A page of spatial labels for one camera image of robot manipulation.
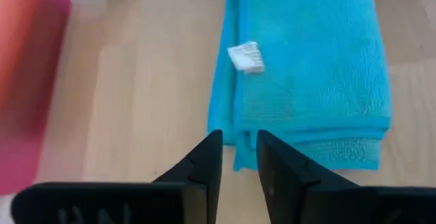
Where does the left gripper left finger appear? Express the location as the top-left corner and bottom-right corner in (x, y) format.
(10, 129), (223, 224)

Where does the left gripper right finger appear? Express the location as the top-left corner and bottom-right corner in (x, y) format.
(256, 129), (436, 224)

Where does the teal microfiber towel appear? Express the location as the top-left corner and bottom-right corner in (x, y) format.
(207, 0), (393, 172)

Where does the red plastic bin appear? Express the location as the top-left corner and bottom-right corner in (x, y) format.
(0, 0), (72, 195)

